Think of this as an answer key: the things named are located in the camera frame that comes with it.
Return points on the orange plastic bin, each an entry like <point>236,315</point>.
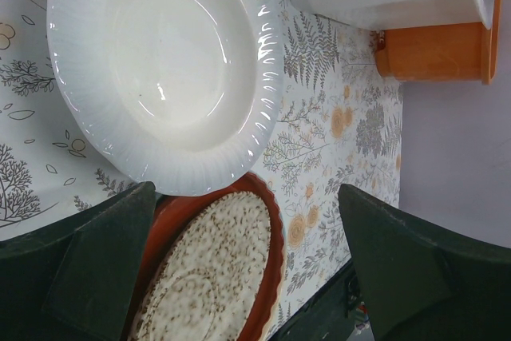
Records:
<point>460,52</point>

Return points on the white ribbed deep plate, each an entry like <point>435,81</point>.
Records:
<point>182,93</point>

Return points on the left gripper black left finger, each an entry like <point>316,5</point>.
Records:
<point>74,279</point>

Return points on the red brown bowl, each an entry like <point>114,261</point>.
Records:
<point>171,217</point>

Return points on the floral patterned mat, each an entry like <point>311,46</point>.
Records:
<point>339,122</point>

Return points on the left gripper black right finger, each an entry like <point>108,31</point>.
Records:
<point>420,281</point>

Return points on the speckled white plate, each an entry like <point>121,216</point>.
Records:
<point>206,285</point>

